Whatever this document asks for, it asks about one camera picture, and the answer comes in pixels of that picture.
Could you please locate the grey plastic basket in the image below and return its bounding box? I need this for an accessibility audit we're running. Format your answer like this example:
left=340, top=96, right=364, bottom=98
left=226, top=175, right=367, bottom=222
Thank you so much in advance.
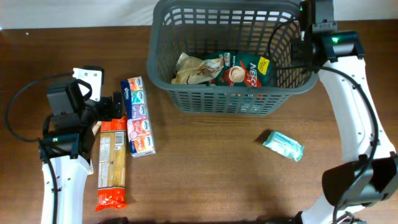
left=147, top=0, right=318, bottom=116

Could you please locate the teal wet wipes packet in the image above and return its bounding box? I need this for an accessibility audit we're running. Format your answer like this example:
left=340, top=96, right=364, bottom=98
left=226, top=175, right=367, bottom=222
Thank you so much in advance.
left=262, top=131, right=304, bottom=162

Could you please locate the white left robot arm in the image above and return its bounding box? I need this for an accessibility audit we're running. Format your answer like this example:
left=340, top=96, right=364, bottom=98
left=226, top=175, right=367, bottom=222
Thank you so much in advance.
left=39, top=78, right=122, bottom=223

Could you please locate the beige snack pouch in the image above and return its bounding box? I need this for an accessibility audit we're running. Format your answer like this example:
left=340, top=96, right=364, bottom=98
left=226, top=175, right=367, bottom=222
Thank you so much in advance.
left=171, top=53, right=224, bottom=85

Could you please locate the orange spaghetti packet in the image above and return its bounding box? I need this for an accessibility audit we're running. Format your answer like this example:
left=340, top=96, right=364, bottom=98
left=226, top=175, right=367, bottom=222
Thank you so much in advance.
left=95, top=116, right=127, bottom=211

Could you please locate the Kleenex tissue multipack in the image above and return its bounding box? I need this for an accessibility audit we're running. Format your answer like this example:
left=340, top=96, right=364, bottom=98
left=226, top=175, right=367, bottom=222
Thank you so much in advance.
left=121, top=77, right=156, bottom=157

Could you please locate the green Nescafe coffee bag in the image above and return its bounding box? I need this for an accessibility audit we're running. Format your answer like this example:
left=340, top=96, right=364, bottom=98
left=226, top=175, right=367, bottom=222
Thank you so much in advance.
left=204, top=51, right=274, bottom=87

